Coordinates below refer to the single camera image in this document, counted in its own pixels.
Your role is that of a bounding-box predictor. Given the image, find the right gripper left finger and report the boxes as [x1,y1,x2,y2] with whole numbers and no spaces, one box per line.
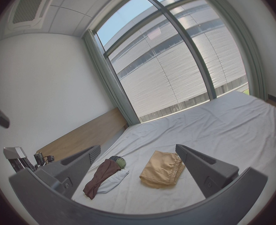
[35,145,102,200]

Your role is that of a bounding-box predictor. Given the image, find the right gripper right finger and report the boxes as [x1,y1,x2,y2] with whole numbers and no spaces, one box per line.
[175,144,239,199]

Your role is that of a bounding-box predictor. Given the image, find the tan shorts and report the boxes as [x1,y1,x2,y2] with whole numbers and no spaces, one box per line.
[139,150,186,189]

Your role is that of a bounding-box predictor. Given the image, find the bed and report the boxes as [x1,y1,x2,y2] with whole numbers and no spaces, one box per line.
[36,92,276,215]

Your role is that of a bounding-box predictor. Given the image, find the brown garment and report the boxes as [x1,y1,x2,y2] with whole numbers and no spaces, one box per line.
[83,159,121,200]

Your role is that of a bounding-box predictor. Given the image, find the white garment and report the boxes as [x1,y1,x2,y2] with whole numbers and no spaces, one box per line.
[96,169,129,194]

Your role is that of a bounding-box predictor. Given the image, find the green garment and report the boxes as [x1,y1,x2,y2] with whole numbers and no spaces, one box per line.
[116,157,127,169]

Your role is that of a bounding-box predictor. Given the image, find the grey-green curtain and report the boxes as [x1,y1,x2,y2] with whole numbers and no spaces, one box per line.
[83,30,142,126]
[192,0,268,101]

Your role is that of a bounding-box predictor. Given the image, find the window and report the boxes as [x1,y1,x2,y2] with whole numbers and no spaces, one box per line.
[96,0,249,124]

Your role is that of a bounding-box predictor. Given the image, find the white ceiling air conditioner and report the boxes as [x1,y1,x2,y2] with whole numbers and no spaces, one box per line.
[5,0,59,36]

